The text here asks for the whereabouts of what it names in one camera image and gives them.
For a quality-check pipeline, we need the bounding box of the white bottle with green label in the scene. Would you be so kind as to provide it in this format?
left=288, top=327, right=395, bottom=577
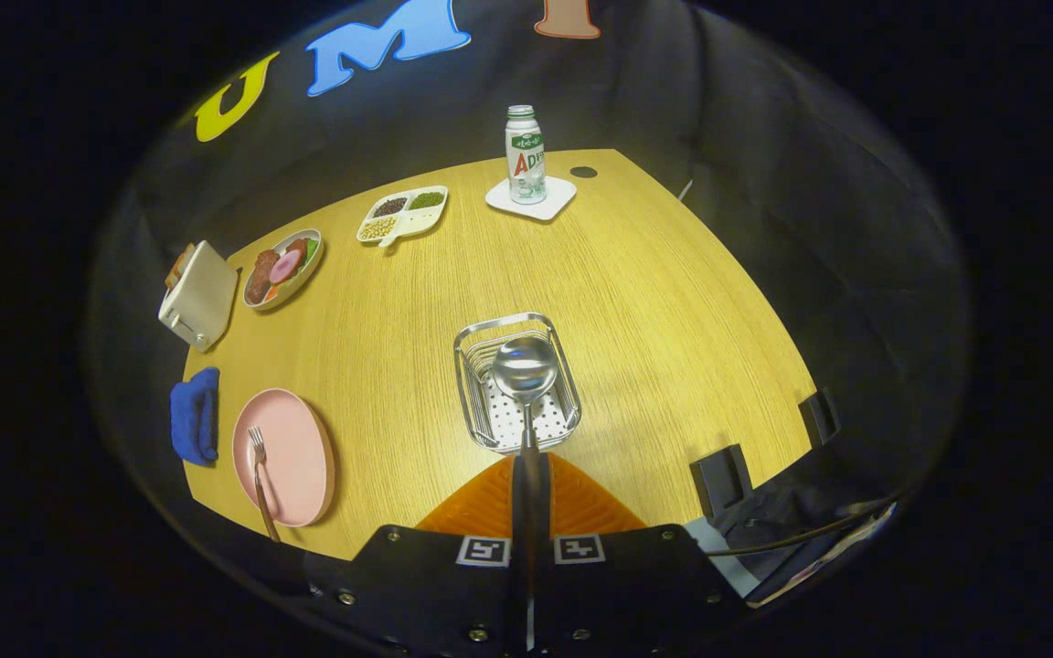
left=505, top=105, right=548, bottom=205

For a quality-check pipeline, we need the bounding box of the metal wire basket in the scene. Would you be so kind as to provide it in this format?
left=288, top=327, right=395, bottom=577
left=453, top=313, right=582, bottom=455

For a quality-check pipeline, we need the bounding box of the black table clamp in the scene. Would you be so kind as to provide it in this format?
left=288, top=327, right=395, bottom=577
left=689, top=444, right=754, bottom=522
left=798, top=387, right=841, bottom=447

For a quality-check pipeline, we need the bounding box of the brown toast slice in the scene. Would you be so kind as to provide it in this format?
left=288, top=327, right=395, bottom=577
left=165, top=244, right=196, bottom=289

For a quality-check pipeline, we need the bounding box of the white sheet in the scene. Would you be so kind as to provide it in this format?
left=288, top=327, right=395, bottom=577
left=684, top=516, right=762, bottom=600

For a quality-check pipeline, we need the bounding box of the metal fork with wooden handle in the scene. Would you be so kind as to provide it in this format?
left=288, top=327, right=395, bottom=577
left=248, top=425, right=282, bottom=543

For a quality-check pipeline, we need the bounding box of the metal spoon with wooden handle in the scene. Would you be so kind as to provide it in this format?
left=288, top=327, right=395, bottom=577
left=492, top=336, right=559, bottom=549

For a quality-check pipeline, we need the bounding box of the blue cloth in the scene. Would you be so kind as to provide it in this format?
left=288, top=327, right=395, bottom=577
left=169, top=367, right=220, bottom=467

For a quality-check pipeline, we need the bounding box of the white square coaster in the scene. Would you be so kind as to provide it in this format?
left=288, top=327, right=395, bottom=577
left=485, top=176, right=578, bottom=222

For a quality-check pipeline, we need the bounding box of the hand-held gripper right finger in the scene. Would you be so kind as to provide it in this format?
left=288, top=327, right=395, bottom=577
left=536, top=454, right=749, bottom=658

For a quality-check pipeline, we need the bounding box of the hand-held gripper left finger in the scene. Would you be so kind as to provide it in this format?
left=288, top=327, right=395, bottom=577
left=303, top=454, right=527, bottom=658

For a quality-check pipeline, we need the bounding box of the white toaster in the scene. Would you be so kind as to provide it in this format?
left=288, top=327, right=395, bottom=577
left=158, top=240, right=239, bottom=353

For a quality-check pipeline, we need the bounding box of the pink round plate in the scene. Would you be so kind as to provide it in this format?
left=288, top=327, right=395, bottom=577
left=232, top=388, right=335, bottom=528

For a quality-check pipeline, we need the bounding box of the white oval food plate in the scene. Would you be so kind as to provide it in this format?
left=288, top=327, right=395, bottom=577
left=242, top=228, right=324, bottom=312

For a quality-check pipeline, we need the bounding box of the thin dark cable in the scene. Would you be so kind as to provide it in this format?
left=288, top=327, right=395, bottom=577
left=705, top=498, right=898, bottom=557

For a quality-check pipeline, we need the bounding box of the white divided dish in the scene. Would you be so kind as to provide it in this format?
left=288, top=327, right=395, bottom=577
left=356, top=186, right=449, bottom=249

